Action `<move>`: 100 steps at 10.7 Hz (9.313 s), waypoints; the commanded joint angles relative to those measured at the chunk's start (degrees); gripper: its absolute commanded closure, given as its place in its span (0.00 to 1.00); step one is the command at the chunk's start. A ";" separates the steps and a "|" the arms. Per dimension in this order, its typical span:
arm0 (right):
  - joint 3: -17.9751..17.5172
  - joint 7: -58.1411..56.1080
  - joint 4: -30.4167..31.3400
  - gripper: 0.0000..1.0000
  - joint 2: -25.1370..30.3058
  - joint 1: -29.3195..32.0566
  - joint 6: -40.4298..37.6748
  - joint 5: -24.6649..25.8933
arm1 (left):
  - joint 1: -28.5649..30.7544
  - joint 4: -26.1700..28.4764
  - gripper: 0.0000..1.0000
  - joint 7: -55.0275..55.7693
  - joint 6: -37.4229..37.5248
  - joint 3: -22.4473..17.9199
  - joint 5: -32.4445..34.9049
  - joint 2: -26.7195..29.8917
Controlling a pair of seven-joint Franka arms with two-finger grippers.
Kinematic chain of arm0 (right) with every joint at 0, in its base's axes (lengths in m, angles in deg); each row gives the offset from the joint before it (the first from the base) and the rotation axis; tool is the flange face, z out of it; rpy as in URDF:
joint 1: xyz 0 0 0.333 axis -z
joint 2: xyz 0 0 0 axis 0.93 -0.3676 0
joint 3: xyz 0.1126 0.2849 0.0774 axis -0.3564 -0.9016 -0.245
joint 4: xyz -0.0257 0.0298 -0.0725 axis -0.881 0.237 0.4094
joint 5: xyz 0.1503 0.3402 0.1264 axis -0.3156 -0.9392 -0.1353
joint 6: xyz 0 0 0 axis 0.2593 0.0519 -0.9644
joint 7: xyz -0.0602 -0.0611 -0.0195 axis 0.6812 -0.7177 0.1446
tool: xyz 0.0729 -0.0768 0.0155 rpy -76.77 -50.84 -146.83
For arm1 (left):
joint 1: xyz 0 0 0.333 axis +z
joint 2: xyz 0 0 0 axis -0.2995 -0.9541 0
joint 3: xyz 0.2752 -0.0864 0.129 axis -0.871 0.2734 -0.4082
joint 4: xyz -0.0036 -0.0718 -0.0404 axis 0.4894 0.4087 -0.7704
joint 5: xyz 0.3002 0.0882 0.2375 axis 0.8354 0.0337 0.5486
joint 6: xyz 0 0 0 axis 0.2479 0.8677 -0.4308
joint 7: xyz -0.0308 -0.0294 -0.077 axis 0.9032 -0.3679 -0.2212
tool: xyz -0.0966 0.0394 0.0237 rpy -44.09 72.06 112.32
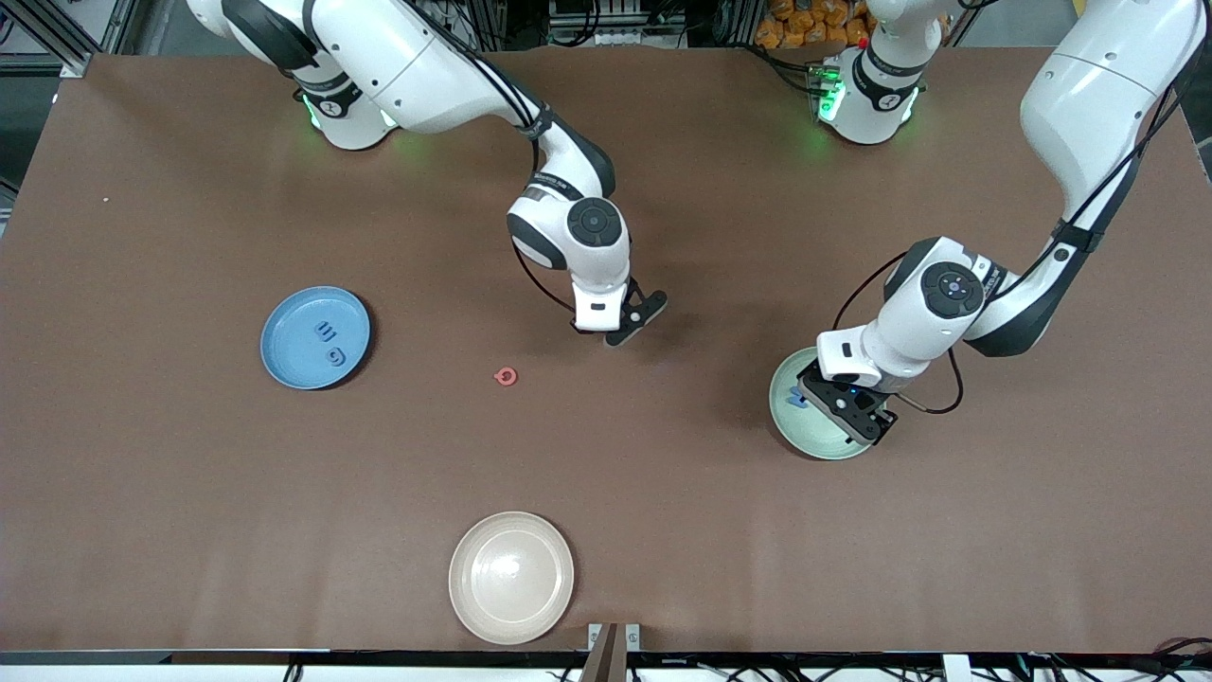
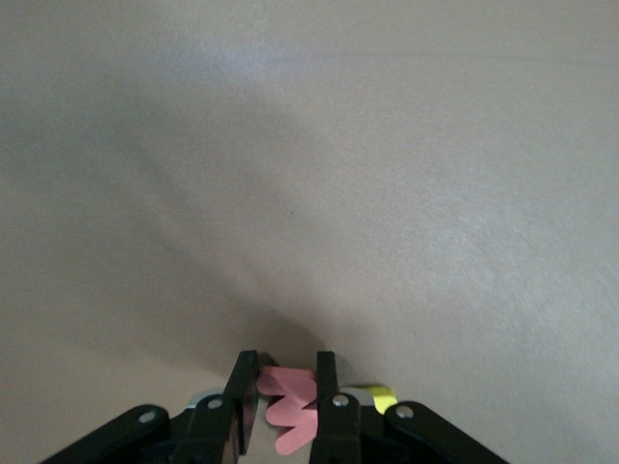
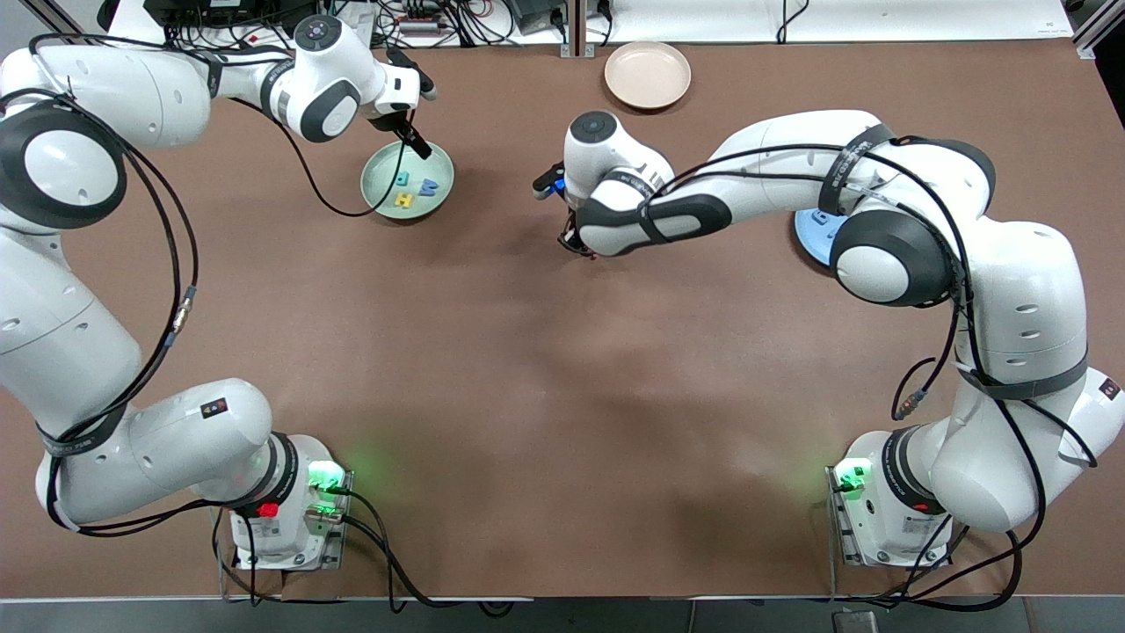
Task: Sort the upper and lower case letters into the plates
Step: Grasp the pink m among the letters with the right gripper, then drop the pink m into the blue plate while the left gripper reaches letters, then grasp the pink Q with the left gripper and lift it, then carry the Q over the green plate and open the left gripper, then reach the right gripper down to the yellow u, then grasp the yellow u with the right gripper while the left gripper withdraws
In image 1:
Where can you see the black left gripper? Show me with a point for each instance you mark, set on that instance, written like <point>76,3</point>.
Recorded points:
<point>885,415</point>

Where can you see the blue capital M letter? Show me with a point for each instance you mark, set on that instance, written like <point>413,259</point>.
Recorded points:
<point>797,398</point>

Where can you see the salmon red letter Q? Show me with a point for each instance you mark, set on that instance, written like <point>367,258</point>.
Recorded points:
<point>498,378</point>

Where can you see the blue lowercase g letter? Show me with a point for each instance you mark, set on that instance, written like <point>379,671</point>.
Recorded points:
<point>329,358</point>

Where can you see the blue lowercase m letter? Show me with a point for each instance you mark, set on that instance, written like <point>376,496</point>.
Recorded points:
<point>325,332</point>

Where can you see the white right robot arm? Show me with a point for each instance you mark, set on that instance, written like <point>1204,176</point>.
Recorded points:
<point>407,57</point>

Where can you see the pale green round plate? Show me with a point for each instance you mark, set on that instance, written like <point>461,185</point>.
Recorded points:
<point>805,436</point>

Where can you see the pile of orange objects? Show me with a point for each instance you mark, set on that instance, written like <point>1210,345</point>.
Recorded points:
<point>791,33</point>

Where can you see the cream white round plate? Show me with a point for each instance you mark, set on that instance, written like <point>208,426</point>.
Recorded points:
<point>511,578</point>

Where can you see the blue round plate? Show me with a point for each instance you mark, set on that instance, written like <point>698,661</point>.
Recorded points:
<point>294,360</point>

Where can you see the small metal bracket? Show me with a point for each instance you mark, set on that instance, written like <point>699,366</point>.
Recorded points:
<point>632,637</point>

